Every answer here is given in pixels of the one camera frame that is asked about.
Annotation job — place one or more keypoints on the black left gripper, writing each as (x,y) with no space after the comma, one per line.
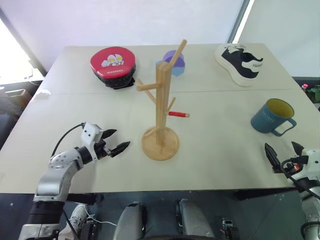
(102,150)

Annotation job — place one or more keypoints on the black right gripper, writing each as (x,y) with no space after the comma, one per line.
(296,163)

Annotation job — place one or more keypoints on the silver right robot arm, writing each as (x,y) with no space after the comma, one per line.
(310,207)

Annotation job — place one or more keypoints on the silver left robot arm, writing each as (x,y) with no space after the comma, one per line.
(56,172)

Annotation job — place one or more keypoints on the wooden mug tree stand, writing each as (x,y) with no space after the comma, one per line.
(160,100)

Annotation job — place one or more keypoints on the purple and blue faceted cup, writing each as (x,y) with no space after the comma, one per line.
(178,66)

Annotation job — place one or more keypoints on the blue mug with yellow inside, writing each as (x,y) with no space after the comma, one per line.
(268,118)

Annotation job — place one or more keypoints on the green potted plant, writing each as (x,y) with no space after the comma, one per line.
(315,93)

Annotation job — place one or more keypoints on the red capped bottle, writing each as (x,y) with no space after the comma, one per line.
(304,88)

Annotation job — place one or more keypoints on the grey rounded robot leg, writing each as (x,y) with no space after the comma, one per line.
(130,221)
(193,220)

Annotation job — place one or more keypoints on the white shoe under table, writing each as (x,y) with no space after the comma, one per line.
(78,216)

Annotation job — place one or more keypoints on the small white table clamp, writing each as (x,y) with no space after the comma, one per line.
(43,95)

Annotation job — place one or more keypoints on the white and black sneaker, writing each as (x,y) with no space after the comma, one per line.
(241,66)

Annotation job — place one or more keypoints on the brown cardboard box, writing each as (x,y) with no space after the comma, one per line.
(18,96)

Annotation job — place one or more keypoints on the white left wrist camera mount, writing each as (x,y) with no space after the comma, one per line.
(90,135)

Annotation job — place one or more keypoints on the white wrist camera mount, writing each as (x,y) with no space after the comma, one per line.
(90,135)
(312,162)

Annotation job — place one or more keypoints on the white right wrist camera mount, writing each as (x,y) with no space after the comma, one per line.
(312,162)

